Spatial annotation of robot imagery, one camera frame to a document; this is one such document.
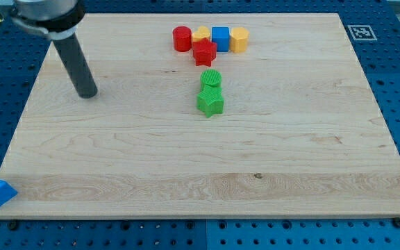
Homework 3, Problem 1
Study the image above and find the green cylinder block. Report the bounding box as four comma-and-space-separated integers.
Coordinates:
200, 69, 222, 90

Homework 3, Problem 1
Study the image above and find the blue cube block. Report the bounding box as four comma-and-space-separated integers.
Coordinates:
211, 26, 230, 52

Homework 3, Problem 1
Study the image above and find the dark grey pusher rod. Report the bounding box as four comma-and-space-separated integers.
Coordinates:
53, 34, 98, 99

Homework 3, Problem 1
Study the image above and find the light wooden board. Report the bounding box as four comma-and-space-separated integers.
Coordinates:
0, 13, 400, 220

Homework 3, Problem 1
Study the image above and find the red star block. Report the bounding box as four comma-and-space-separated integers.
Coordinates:
192, 38, 217, 67

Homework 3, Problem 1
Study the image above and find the white fiducial marker tag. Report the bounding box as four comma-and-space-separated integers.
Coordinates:
347, 24, 377, 41

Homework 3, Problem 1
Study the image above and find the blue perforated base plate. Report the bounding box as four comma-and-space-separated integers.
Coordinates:
0, 0, 400, 249

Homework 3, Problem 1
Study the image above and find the yellow heart block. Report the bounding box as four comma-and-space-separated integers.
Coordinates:
192, 26, 210, 42

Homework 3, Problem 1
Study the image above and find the green star block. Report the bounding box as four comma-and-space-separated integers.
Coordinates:
197, 85, 224, 118

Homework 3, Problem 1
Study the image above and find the yellow octagon block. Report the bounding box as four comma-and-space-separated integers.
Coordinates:
230, 27, 249, 53

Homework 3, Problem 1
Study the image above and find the red cylinder block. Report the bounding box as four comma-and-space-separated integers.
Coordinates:
172, 26, 192, 52

